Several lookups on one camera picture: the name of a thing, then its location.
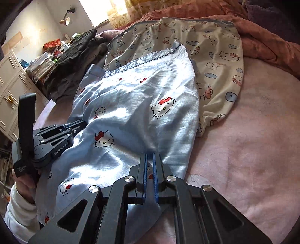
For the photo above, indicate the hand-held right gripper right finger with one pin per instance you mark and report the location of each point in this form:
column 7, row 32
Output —
column 155, row 173

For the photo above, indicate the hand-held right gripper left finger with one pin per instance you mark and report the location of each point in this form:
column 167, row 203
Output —
column 145, row 169

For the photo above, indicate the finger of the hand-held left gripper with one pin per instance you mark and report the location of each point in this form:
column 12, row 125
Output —
column 58, row 130
column 78, row 132

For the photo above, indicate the light blue cat-print pants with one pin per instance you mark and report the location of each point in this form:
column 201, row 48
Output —
column 140, row 98

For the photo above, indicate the person's left hand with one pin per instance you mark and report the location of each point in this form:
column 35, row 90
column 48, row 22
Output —
column 23, row 185

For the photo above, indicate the cream cabinet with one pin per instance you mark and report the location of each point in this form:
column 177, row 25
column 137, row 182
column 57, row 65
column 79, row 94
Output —
column 14, row 82

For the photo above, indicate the stack of papers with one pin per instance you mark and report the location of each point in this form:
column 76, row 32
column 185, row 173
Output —
column 39, row 68

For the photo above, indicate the pile of dark clothes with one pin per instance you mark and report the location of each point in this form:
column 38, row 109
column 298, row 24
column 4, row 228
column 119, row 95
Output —
column 70, row 58

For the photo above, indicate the red box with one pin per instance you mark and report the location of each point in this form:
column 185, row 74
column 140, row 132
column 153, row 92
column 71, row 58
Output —
column 50, row 44

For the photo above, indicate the white cat-print pajama top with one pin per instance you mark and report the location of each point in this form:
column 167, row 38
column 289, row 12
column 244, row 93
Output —
column 220, row 70

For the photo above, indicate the bright window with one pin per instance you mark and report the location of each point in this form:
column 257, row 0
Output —
column 100, row 9

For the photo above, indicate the printed curtain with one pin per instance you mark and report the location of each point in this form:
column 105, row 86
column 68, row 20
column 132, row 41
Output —
column 140, row 9

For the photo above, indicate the pink quilt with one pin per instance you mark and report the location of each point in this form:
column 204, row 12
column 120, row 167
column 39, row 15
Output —
column 257, row 35

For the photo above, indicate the purple fleece blanket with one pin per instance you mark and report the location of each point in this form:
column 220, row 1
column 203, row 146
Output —
column 276, row 16

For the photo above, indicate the wall lamp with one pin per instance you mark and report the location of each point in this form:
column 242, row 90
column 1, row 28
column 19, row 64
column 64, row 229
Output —
column 66, row 21

